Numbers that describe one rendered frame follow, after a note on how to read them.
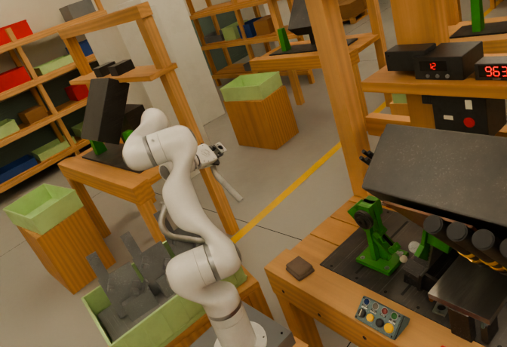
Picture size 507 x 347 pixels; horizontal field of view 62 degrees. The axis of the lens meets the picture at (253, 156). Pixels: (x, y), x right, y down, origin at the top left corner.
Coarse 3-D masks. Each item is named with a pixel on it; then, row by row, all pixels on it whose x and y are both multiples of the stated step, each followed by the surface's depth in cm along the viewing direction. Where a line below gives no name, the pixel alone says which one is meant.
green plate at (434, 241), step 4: (424, 232) 128; (424, 236) 129; (428, 236) 129; (432, 236) 128; (424, 240) 130; (428, 240) 130; (432, 240) 129; (436, 240) 127; (424, 244) 131; (428, 244) 133; (432, 244) 130; (436, 244) 128; (440, 244) 127; (444, 244) 126; (440, 248) 128; (444, 248) 127; (448, 248) 125; (452, 248) 128; (444, 252) 127; (448, 252) 126
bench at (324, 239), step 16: (320, 224) 195; (336, 224) 191; (352, 224) 188; (304, 240) 189; (320, 240) 185; (336, 240) 182; (304, 256) 179; (320, 256) 176; (288, 304) 179; (288, 320) 189; (304, 320) 186; (304, 336) 188
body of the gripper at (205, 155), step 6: (204, 144) 189; (198, 150) 184; (204, 150) 186; (210, 150) 188; (198, 156) 182; (204, 156) 183; (210, 156) 185; (216, 156) 187; (204, 162) 182; (210, 162) 184; (198, 168) 182
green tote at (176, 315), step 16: (240, 272) 188; (96, 288) 192; (96, 304) 193; (176, 304) 171; (192, 304) 176; (96, 320) 173; (144, 320) 164; (160, 320) 168; (176, 320) 172; (192, 320) 177; (128, 336) 160; (144, 336) 165; (160, 336) 169; (176, 336) 174
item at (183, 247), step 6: (156, 216) 197; (168, 222) 199; (168, 228) 199; (180, 234) 201; (186, 234) 202; (192, 234) 203; (168, 240) 198; (174, 246) 199; (180, 246) 200; (186, 246) 201; (174, 252) 199; (180, 252) 200
